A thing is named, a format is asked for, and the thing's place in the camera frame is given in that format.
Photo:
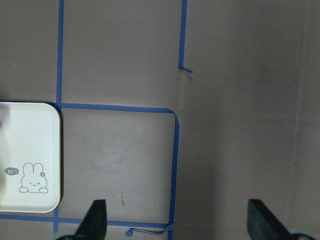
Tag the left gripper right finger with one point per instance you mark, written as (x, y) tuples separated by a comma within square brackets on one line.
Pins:
[(262, 223)]

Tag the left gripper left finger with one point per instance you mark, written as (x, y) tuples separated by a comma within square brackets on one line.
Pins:
[(94, 224)]

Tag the cream plastic tray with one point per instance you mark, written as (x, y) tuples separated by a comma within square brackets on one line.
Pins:
[(30, 157)]

